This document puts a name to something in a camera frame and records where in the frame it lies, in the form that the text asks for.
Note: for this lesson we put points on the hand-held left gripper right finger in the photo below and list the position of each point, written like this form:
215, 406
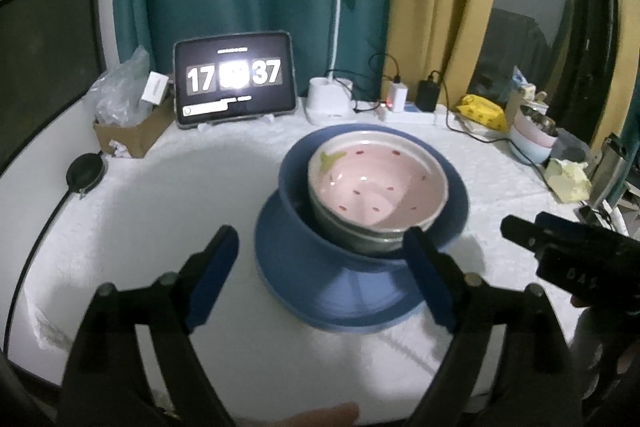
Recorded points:
430, 277

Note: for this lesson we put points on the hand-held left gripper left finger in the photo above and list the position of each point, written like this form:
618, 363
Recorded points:
215, 277

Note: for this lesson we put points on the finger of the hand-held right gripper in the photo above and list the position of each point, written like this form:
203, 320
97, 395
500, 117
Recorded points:
517, 229
555, 221

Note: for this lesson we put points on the blue deep plate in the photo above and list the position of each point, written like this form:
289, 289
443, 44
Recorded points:
350, 302

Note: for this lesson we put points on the cream bowl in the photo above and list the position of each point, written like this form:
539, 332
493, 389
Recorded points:
340, 227

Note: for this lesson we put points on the pink strawberry bowl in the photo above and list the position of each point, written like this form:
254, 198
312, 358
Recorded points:
375, 177

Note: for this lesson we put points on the person's right hand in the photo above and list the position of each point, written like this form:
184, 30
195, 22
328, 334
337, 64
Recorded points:
595, 347

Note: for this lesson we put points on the person's left hand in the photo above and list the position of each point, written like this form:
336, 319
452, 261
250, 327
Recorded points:
320, 416

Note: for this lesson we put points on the crumpled yellow tissue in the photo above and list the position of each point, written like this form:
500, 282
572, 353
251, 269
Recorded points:
567, 179

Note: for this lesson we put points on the light blue bowl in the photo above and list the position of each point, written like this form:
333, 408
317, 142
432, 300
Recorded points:
527, 153

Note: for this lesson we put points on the steel thermos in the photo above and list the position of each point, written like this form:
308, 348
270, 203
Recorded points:
610, 169

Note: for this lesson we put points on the grey cloth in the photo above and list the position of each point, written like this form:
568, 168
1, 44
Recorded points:
572, 146

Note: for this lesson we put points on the small pink bowl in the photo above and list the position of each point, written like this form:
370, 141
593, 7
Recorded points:
535, 138

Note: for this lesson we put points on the metal bowl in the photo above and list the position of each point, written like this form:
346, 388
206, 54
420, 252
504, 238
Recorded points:
540, 119

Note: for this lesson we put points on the yellow wipes packet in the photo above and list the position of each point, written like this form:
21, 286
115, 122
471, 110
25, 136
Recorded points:
482, 113

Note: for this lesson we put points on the blue white packet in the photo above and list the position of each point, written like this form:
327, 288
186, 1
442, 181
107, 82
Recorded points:
520, 82

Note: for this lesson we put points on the white power strip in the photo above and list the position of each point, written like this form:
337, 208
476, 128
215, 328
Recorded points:
415, 117

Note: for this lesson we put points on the cardboard box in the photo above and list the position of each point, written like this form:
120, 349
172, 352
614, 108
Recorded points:
135, 137

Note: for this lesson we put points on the black charger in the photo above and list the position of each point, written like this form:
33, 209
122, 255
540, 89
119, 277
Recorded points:
428, 94

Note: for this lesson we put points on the black round disc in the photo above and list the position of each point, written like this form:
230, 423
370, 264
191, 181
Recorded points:
86, 172

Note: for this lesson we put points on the narrow yellow curtain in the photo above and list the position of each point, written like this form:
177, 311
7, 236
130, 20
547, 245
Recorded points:
625, 57

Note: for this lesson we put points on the white charger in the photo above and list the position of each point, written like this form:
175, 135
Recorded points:
398, 94

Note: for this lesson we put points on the small white box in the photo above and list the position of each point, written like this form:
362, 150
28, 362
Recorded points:
155, 88

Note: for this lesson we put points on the tablet with clock display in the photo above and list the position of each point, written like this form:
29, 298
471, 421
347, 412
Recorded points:
235, 77

